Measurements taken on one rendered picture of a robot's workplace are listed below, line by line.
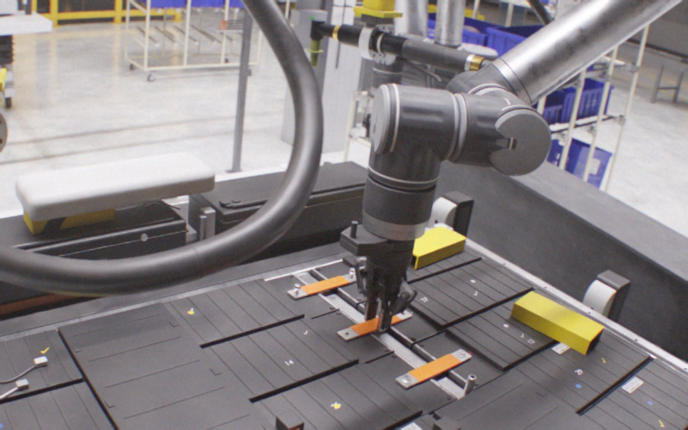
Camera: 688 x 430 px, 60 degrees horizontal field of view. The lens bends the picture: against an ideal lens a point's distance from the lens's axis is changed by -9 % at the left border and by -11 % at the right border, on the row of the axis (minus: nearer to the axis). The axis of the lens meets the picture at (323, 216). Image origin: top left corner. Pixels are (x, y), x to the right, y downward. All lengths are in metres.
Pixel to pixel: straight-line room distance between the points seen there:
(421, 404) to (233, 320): 0.33
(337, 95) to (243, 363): 4.07
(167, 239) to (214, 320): 0.19
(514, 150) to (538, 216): 1.29
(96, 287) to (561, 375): 0.79
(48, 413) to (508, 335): 0.75
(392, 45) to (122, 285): 1.01
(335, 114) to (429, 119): 4.06
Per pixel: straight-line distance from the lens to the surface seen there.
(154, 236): 1.16
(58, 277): 0.53
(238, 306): 1.11
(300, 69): 0.66
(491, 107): 0.97
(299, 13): 3.71
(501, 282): 1.33
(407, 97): 0.94
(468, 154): 0.96
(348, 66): 4.94
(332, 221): 1.37
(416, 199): 0.96
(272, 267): 1.27
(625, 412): 1.08
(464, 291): 1.26
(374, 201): 0.98
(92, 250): 1.12
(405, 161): 0.94
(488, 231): 2.46
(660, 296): 1.99
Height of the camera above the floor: 1.60
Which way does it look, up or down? 24 degrees down
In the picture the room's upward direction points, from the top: 7 degrees clockwise
